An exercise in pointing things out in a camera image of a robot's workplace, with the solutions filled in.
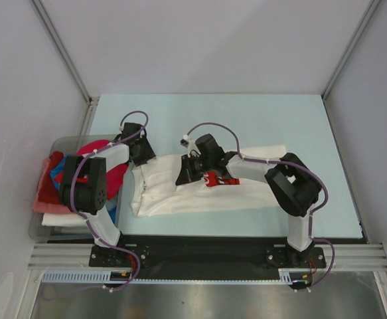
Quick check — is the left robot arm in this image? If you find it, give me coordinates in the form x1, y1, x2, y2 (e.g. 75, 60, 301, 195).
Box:
59, 122, 155, 266

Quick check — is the aluminium frame post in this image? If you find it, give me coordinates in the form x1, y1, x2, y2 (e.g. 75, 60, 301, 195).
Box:
29, 0, 100, 136
321, 0, 383, 100

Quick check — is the magenta t-shirt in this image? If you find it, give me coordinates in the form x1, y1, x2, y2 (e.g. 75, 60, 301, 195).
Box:
76, 139, 128, 201

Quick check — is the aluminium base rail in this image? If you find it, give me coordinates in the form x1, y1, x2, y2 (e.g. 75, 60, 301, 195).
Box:
21, 243, 387, 318

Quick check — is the blue t-shirt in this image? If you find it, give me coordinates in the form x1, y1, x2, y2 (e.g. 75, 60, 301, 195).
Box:
51, 156, 116, 223

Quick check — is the right aluminium frame post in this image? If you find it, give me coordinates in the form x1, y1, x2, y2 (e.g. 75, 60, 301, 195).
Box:
321, 0, 383, 100

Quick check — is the white slotted cable duct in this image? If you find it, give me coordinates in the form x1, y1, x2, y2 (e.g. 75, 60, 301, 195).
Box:
42, 269, 313, 285

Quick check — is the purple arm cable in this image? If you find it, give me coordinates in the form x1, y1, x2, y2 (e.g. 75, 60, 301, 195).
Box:
186, 122, 336, 293
42, 111, 149, 293

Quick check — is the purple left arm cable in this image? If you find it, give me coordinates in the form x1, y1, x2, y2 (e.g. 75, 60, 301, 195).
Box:
42, 111, 149, 293

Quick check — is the white folded t-shirt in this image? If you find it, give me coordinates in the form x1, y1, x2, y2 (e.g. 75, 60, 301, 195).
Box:
42, 213, 86, 227

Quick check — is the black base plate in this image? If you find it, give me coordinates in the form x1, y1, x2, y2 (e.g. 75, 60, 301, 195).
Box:
89, 235, 330, 281

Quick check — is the left aluminium frame post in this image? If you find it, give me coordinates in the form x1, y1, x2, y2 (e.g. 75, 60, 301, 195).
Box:
29, 0, 100, 136

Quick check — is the pink folded t-shirt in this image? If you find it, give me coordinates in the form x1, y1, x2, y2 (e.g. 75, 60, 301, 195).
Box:
32, 158, 71, 215

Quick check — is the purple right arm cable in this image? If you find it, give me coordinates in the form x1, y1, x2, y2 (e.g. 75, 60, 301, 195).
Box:
186, 122, 336, 293

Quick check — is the dark red folded t-shirt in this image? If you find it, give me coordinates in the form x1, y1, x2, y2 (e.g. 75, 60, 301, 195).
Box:
39, 152, 64, 204

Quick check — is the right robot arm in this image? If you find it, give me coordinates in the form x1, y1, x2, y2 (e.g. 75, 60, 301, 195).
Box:
175, 134, 327, 266

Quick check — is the white t-shirt with red print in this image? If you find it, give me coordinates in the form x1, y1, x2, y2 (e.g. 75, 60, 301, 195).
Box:
130, 154, 279, 217

